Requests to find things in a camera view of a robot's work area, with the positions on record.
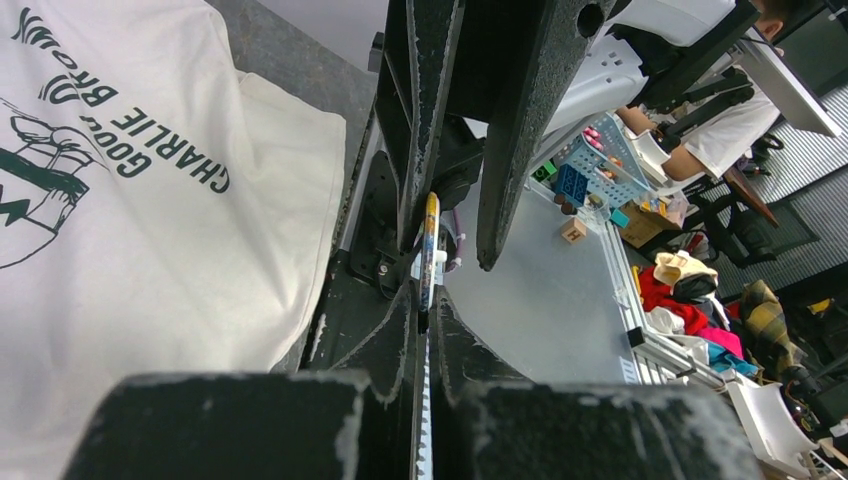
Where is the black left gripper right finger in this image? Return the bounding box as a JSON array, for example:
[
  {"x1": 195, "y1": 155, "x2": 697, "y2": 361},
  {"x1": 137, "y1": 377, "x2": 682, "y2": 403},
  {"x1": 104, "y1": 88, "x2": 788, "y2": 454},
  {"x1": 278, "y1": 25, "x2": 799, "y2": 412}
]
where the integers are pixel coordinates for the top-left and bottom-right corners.
[{"x1": 429, "y1": 288, "x2": 762, "y2": 479}]

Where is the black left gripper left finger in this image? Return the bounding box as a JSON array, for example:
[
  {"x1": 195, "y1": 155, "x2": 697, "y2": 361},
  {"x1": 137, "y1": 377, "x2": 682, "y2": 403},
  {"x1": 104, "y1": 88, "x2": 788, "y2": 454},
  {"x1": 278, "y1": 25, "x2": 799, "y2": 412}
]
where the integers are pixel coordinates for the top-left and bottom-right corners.
[{"x1": 63, "y1": 287, "x2": 417, "y2": 479}]

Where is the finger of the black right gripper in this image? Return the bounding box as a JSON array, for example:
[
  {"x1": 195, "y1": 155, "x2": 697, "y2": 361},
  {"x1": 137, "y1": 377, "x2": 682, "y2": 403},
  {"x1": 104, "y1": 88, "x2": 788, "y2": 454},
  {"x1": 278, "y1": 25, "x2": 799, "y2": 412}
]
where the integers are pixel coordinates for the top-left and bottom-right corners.
[
  {"x1": 375, "y1": 1, "x2": 462, "y2": 252},
  {"x1": 467, "y1": 1, "x2": 615, "y2": 271}
]

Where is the white and green t-shirt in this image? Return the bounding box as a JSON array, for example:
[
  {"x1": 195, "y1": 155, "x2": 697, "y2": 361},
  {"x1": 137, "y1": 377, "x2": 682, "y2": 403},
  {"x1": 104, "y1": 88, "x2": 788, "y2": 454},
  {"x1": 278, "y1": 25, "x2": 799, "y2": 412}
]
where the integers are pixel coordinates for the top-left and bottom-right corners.
[{"x1": 1, "y1": 1, "x2": 346, "y2": 479}]

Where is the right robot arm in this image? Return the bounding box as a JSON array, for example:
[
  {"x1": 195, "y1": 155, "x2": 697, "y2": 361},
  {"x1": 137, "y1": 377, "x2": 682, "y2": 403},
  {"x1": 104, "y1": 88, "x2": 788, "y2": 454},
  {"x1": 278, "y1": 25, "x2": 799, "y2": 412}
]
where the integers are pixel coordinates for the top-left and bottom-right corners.
[{"x1": 374, "y1": 1, "x2": 759, "y2": 270}]

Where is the blue plastic basket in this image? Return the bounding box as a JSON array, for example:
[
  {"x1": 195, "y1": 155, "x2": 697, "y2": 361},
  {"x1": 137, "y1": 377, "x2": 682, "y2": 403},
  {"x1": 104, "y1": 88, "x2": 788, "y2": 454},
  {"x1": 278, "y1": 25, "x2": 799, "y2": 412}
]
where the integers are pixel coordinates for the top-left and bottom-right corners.
[{"x1": 553, "y1": 114, "x2": 651, "y2": 208}]

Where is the wooden letter cube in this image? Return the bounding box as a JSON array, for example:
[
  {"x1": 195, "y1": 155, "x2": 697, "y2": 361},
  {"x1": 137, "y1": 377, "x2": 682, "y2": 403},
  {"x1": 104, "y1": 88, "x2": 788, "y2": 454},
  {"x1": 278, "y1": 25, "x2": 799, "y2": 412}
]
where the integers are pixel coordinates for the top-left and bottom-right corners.
[{"x1": 560, "y1": 216, "x2": 587, "y2": 244}]

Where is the cardboard box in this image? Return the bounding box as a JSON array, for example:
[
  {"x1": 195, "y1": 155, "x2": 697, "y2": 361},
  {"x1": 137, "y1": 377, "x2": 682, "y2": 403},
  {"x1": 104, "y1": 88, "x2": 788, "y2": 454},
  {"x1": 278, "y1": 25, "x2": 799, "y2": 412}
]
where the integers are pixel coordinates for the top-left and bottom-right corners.
[{"x1": 619, "y1": 199, "x2": 687, "y2": 248}]

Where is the person in white shirt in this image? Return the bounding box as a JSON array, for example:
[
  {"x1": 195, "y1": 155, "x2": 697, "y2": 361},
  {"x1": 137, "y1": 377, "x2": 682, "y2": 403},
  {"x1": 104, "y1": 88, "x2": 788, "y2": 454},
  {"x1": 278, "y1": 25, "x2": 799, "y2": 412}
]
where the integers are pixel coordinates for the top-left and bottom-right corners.
[{"x1": 614, "y1": 0, "x2": 816, "y2": 183}]

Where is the pile of clothes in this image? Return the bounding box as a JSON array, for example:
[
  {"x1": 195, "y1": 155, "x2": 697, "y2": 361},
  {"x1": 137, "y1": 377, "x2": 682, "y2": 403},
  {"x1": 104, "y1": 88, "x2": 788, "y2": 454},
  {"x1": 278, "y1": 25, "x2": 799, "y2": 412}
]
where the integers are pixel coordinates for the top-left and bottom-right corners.
[{"x1": 632, "y1": 251, "x2": 810, "y2": 384}]

